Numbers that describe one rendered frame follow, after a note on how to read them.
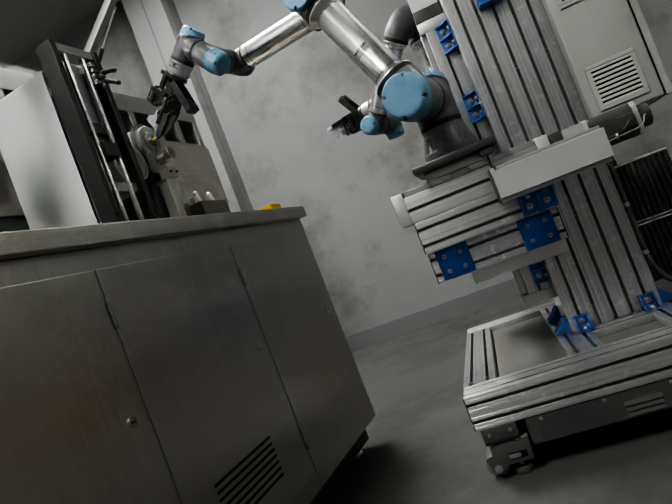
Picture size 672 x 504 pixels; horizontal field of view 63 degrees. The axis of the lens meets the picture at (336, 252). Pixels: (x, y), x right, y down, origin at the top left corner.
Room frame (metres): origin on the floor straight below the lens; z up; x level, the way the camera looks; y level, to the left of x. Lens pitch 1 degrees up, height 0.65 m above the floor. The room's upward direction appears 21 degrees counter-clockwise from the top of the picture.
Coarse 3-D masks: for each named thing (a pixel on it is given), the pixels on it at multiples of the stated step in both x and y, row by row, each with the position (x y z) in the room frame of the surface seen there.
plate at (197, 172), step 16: (0, 160) 1.66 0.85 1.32; (176, 160) 2.48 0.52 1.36; (192, 160) 2.60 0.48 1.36; (208, 160) 2.72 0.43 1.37; (0, 176) 1.64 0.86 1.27; (192, 176) 2.55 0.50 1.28; (208, 176) 2.67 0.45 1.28; (0, 192) 1.62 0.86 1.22; (192, 192) 2.51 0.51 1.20; (224, 192) 2.76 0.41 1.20; (0, 208) 1.61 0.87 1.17; (16, 208) 1.65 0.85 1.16
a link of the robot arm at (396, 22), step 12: (396, 12) 1.99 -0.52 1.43; (408, 12) 1.97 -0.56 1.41; (396, 24) 1.97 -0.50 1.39; (408, 24) 1.97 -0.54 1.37; (384, 36) 2.01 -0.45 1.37; (396, 36) 1.98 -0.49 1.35; (408, 36) 2.00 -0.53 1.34; (396, 48) 2.01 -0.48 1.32; (372, 96) 2.11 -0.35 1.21; (372, 108) 2.12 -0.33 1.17; (384, 108) 2.11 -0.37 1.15; (372, 120) 2.11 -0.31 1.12; (384, 120) 2.14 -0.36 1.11; (372, 132) 2.13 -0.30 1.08; (384, 132) 2.19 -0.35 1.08
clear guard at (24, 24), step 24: (0, 0) 1.67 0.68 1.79; (24, 0) 1.73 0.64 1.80; (48, 0) 1.80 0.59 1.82; (72, 0) 1.87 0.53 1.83; (96, 0) 1.95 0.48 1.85; (0, 24) 1.72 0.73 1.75; (24, 24) 1.78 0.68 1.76; (48, 24) 1.85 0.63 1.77; (72, 24) 1.93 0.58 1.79; (96, 24) 2.01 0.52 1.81; (0, 48) 1.77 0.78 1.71; (24, 48) 1.84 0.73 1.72; (24, 72) 1.89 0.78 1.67
